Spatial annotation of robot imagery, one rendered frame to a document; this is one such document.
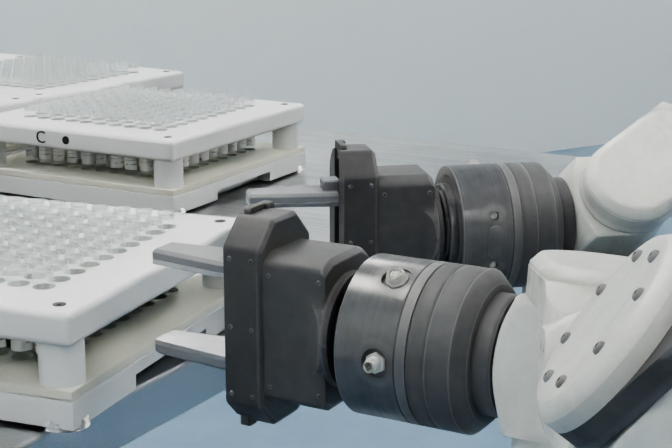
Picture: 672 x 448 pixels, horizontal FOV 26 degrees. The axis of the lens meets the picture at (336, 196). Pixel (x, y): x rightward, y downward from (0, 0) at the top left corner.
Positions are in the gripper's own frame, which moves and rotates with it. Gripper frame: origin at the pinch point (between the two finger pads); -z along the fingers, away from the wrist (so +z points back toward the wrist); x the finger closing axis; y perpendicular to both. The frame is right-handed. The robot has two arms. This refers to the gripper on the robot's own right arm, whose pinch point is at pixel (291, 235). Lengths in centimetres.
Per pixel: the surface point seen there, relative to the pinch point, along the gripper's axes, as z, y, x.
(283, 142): 7, 52, 4
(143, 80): -6, 75, 0
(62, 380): -15.7, -15.2, 3.9
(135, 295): -11.1, -9.6, 0.8
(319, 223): 7.3, 30.7, 7.1
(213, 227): -5.1, 2.5, -0.2
